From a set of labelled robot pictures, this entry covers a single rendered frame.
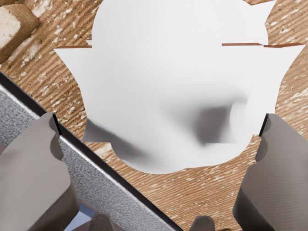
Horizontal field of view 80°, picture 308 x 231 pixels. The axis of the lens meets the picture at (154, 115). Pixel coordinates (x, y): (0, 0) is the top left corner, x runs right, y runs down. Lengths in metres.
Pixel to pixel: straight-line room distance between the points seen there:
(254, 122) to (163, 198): 0.18
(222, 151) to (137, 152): 0.08
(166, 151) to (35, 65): 0.15
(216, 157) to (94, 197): 0.23
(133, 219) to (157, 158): 0.24
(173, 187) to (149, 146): 0.13
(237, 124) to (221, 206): 0.18
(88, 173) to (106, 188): 0.04
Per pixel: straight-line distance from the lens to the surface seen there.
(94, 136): 0.16
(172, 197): 0.30
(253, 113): 0.18
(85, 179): 0.32
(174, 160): 0.17
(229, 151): 0.20
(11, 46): 0.20
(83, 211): 0.50
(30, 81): 0.22
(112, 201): 0.36
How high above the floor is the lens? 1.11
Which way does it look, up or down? 59 degrees down
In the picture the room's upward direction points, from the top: 175 degrees counter-clockwise
